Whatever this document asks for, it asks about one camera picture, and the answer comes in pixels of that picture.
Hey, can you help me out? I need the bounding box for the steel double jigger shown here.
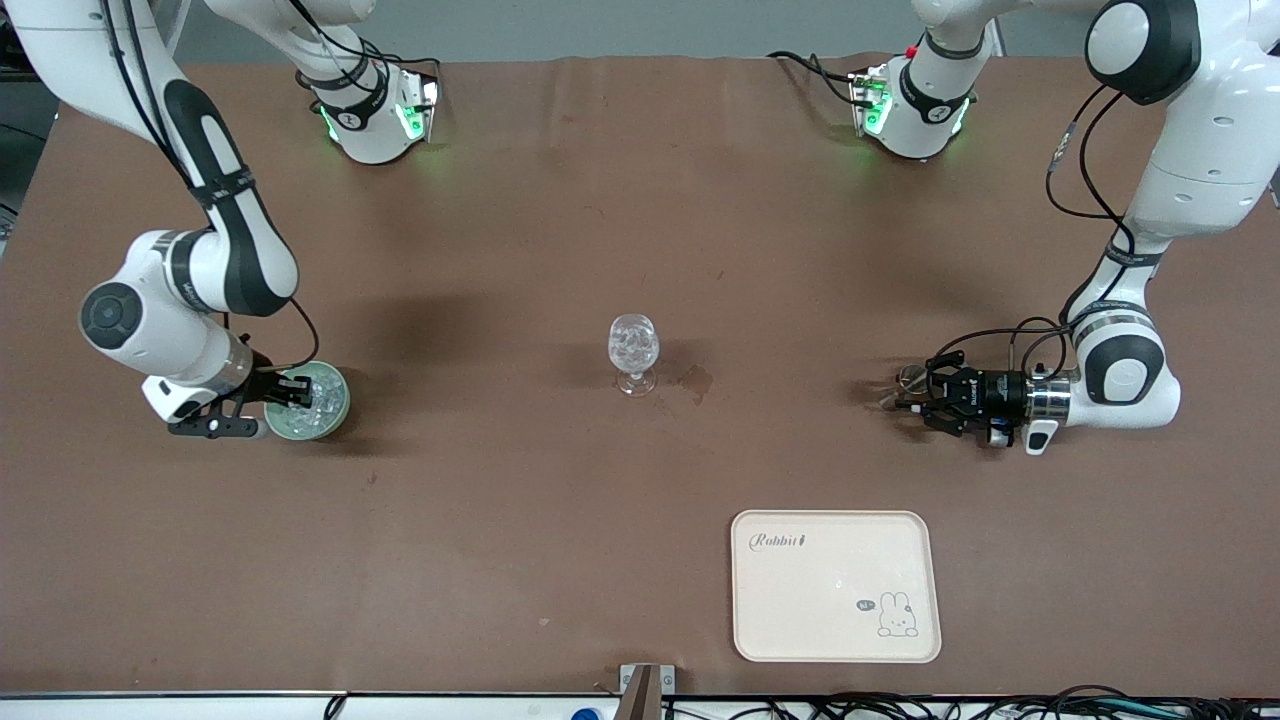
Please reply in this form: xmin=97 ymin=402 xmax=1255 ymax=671
xmin=880 ymin=363 xmax=936 ymax=413

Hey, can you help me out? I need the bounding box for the clear stemmed wine glass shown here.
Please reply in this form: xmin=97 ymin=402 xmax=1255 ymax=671
xmin=607 ymin=313 xmax=661 ymax=398

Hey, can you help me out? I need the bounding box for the pale green ceramic bowl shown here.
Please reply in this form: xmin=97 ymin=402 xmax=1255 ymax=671
xmin=263 ymin=360 xmax=351 ymax=442

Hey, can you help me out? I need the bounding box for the cream rabbit print tray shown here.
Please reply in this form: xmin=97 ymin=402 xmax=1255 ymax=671
xmin=731 ymin=510 xmax=943 ymax=664

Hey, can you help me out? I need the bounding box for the brown table cover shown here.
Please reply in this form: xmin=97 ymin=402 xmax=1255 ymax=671
xmin=0 ymin=55 xmax=1280 ymax=698

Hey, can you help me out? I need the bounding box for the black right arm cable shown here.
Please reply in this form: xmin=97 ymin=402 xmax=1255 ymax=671
xmin=100 ymin=0 xmax=321 ymax=373

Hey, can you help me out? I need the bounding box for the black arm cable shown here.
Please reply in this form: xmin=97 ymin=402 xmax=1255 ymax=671
xmin=100 ymin=0 xmax=321 ymax=373
xmin=935 ymin=85 xmax=1136 ymax=381

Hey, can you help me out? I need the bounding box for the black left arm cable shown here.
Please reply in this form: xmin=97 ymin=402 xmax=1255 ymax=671
xmin=935 ymin=85 xmax=1136 ymax=381

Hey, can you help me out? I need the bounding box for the tangled black cable bundle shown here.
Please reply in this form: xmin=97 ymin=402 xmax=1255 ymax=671
xmin=665 ymin=685 xmax=1280 ymax=720

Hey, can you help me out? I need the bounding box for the white table edge rail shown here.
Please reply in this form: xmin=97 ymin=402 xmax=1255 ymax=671
xmin=0 ymin=690 xmax=621 ymax=720

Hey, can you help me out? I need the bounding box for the black base power cable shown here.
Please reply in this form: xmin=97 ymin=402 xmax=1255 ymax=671
xmin=768 ymin=50 xmax=863 ymax=109
xmin=355 ymin=38 xmax=441 ymax=86

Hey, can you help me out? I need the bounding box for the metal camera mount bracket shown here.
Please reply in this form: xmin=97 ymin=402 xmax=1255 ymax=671
xmin=619 ymin=664 xmax=676 ymax=720

